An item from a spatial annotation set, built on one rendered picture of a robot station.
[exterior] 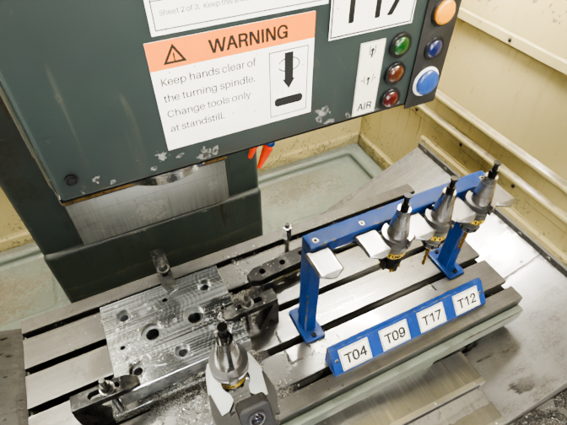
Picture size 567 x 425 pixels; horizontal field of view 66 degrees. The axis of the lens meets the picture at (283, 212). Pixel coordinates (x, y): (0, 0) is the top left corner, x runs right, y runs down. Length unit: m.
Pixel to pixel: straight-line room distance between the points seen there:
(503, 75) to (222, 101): 1.12
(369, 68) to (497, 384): 1.07
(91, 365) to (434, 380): 0.87
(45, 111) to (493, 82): 1.27
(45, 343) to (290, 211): 1.02
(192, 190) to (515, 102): 0.97
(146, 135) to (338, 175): 1.62
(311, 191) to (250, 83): 1.50
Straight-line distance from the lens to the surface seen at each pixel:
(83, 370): 1.17
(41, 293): 1.78
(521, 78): 1.41
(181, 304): 1.08
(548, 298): 1.48
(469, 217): 1.00
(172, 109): 0.42
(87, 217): 1.33
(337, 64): 0.47
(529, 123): 1.42
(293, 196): 1.88
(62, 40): 0.38
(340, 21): 0.45
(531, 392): 1.40
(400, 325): 1.11
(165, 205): 1.36
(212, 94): 0.42
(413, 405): 1.25
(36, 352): 1.25
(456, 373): 1.35
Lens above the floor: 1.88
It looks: 46 degrees down
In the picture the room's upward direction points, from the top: straight up
